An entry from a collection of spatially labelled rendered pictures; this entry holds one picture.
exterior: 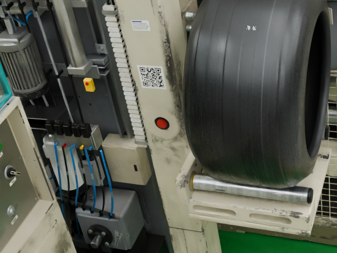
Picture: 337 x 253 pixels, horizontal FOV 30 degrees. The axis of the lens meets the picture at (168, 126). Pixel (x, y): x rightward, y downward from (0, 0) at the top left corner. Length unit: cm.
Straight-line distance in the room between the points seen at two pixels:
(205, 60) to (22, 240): 74
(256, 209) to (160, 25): 57
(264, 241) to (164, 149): 111
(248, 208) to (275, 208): 7
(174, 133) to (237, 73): 43
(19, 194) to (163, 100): 49
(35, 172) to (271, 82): 77
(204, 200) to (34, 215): 50
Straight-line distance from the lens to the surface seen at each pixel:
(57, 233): 195
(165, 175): 195
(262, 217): 183
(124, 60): 175
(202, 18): 154
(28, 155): 182
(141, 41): 168
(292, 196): 175
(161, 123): 181
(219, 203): 182
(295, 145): 152
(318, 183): 194
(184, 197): 181
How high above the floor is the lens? 212
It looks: 36 degrees down
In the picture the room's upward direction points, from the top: 12 degrees counter-clockwise
